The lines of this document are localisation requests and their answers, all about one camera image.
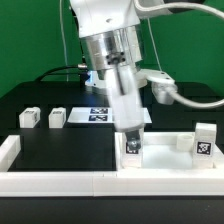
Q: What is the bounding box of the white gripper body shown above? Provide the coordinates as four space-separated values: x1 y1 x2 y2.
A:
105 65 144 132

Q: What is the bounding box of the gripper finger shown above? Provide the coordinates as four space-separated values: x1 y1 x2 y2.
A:
126 130 141 150

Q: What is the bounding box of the white square tabletop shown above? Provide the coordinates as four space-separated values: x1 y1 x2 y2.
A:
115 132 224 170

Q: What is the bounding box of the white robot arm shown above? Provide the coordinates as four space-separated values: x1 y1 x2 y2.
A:
70 0 224 151

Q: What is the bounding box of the white marker sheet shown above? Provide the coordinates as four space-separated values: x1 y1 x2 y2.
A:
67 107 153 125

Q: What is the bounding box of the white U-shaped obstacle fence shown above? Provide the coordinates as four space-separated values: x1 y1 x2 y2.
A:
0 135 224 197

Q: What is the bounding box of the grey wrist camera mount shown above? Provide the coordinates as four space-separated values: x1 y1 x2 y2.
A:
136 69 177 105

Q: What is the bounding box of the black cable bundle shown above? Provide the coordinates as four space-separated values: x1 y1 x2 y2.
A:
34 63 91 83

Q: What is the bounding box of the white hanging cable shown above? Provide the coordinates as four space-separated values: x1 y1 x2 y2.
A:
58 0 70 66

